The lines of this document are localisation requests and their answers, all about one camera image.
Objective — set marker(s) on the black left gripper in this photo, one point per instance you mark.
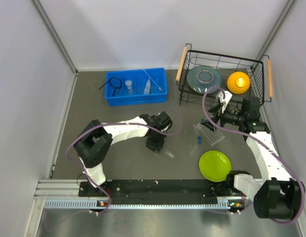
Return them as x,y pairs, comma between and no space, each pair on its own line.
157,146

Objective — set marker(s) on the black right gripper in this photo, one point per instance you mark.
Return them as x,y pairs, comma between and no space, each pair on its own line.
215,109

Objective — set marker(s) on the small clear glass funnel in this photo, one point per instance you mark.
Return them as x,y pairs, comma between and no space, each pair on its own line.
152,80

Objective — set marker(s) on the clear plastic bag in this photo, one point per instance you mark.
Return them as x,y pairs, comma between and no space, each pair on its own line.
147,87

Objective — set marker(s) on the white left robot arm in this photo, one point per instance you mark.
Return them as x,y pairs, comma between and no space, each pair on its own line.
93,147

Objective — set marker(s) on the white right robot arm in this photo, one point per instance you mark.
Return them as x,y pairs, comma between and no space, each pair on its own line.
280,195

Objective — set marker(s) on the clear test tube rack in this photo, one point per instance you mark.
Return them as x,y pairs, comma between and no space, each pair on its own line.
211,137

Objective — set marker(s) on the blue-grey ceramic plate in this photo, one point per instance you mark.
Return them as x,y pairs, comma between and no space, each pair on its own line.
202,79

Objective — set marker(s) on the orange collapsible funnel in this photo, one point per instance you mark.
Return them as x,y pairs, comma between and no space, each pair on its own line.
238,83

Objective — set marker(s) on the lime green plate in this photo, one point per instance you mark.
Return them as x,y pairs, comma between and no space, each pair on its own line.
214,166

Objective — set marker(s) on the blue plastic bin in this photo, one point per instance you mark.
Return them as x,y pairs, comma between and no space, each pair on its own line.
139,79

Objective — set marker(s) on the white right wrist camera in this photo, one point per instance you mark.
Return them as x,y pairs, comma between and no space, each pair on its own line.
224,98

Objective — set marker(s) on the black wire basket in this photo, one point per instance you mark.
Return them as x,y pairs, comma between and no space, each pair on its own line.
226,65

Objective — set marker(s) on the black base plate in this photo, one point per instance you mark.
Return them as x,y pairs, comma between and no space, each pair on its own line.
197,191

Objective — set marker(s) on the black ring stand clamp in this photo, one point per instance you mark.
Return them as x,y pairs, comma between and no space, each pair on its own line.
115,84

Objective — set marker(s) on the grey slotted cable duct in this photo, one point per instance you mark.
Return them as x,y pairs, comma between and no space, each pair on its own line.
222,203

